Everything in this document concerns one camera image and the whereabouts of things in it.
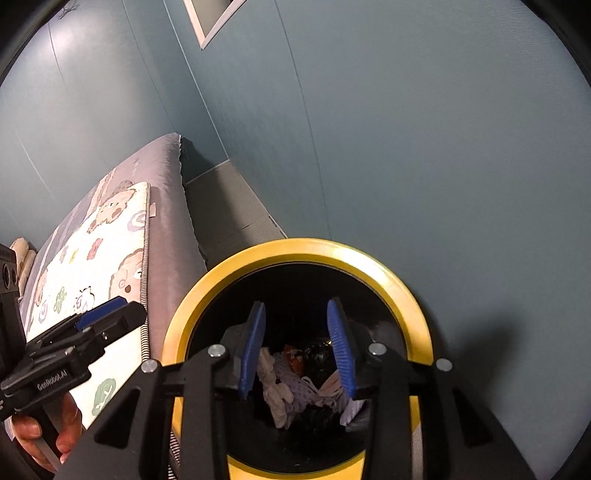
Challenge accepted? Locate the person's left hand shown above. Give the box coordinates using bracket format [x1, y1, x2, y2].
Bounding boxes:
[13, 394, 85, 472]

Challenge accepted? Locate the pink and white paper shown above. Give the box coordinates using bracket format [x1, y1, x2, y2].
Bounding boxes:
[318, 373, 345, 398]

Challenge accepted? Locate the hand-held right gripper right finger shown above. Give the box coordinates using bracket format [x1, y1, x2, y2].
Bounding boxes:
[325, 298, 536, 480]

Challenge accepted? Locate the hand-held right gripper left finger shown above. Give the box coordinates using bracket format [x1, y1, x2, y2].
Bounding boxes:
[81, 300, 267, 480]

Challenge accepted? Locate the dark plastic bag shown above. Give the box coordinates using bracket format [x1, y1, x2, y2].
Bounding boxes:
[300, 339, 339, 371]

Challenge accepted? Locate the bear print blanket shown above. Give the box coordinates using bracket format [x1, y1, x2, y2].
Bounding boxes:
[21, 181, 153, 416]

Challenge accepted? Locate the orange foil snack wrapper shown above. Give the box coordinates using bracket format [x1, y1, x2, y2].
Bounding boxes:
[283, 344, 306, 371]

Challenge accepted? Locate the beige bear print pillow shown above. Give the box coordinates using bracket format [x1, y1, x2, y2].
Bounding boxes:
[10, 237, 38, 280]

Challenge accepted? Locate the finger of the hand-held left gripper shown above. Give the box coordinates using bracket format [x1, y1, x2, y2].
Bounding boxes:
[26, 302, 149, 361]
[43, 296, 129, 341]

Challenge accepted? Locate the yellow rimmed black trash bin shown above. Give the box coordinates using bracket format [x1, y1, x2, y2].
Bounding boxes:
[161, 237, 435, 480]

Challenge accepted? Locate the white tissue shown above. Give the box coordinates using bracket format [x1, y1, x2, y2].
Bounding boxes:
[339, 398, 366, 428]
[256, 348, 294, 430]

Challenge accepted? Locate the window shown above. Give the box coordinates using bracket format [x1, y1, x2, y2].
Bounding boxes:
[182, 0, 252, 51]

